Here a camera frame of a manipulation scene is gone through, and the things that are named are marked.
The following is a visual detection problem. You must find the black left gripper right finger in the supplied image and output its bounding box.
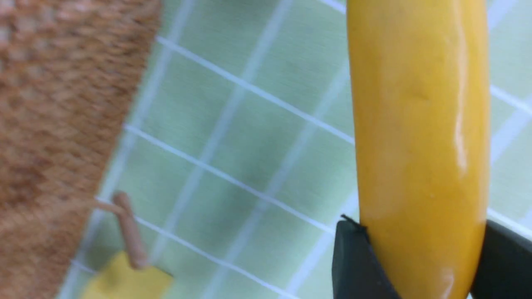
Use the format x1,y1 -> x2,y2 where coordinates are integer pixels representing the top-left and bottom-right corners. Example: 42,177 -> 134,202
471,220 -> 532,299

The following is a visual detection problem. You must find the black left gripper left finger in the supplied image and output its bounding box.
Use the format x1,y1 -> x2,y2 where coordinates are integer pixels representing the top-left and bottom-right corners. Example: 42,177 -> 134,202
331,215 -> 400,299

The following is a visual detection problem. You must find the woven wicker basket green lining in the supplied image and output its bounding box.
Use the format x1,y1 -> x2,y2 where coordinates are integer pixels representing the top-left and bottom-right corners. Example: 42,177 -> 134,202
0,0 -> 162,299

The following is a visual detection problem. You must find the yellow banana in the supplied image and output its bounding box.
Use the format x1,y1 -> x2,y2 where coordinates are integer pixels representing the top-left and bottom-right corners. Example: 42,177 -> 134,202
346,0 -> 490,299

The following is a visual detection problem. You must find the yellow foam cube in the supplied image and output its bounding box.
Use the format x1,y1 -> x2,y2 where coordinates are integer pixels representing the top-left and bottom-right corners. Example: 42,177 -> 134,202
80,251 -> 173,299

